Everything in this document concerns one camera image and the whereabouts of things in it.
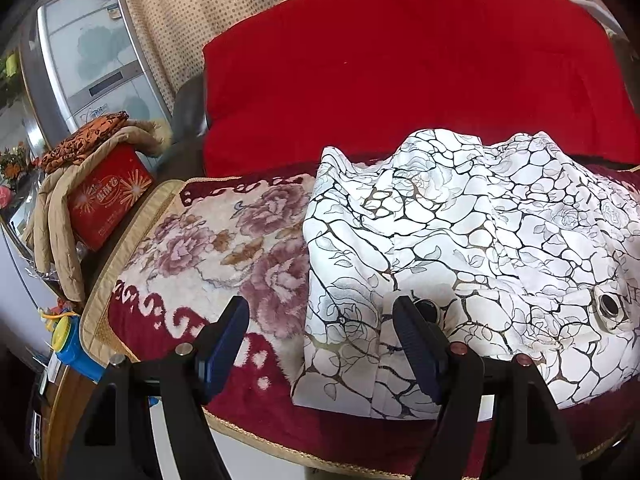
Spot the silver refrigerator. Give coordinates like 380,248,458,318
20,0,173,156

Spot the dark leather sofa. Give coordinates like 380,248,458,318
170,80,208,181

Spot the red blanket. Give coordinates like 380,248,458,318
201,0,640,178

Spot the floral red-bordered blanket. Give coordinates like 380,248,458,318
80,162,640,466

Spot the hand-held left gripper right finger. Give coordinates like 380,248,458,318
391,296,583,480

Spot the beige dotted curtain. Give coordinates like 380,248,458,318
120,0,586,126

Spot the artificial flower bouquet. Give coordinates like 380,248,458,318
0,142,31,186

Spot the orange patterned cloth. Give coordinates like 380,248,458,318
40,115,130,172

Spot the beige quilted coat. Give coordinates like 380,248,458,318
22,120,173,302

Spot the blue and yellow toy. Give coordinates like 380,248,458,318
40,305,106,381

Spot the wooden cabinet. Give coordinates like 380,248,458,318
30,355,96,480

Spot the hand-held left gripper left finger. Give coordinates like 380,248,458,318
65,296,251,480

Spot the white crackle-patterned coat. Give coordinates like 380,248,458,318
290,129,640,421

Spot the red gift box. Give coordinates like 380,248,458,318
66,145,154,253

